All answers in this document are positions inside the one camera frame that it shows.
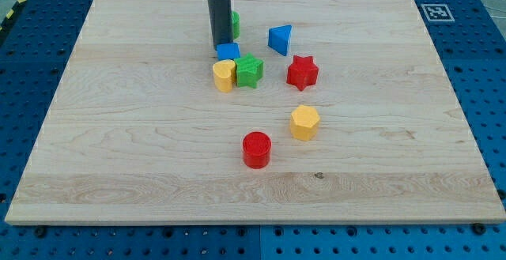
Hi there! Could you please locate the green circle block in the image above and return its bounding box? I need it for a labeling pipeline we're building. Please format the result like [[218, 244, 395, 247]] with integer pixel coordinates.
[[232, 11, 240, 40]]

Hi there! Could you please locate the red cylinder block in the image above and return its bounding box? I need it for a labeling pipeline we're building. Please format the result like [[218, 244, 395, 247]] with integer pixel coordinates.
[[242, 131, 272, 169]]

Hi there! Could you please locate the green star block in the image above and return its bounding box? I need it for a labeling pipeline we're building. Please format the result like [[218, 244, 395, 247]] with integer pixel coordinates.
[[234, 53, 263, 89]]

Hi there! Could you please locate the yellow hexagon block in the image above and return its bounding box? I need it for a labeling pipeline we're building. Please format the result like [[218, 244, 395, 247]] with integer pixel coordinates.
[[289, 105, 320, 141]]

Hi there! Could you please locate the yellow heart block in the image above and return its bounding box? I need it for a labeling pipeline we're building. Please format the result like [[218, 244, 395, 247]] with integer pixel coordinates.
[[212, 59, 236, 92]]

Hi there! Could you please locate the red star block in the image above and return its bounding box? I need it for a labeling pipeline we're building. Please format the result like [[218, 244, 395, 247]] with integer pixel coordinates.
[[286, 55, 319, 91]]

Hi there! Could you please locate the blue cube block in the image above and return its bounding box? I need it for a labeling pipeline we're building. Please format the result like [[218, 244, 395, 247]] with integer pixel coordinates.
[[216, 43, 240, 61]]

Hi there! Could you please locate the blue triangle block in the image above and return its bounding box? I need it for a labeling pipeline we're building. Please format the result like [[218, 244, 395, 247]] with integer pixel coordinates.
[[267, 24, 293, 56]]

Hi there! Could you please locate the light wooden board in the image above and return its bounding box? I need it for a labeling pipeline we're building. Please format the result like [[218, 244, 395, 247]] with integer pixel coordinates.
[[6, 0, 505, 225]]

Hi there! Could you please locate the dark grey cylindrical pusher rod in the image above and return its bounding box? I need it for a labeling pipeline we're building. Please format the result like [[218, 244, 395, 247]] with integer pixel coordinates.
[[207, 0, 233, 50]]

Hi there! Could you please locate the white fiducial marker tag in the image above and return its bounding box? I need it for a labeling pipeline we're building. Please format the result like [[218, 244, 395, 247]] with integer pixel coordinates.
[[421, 3, 455, 22]]

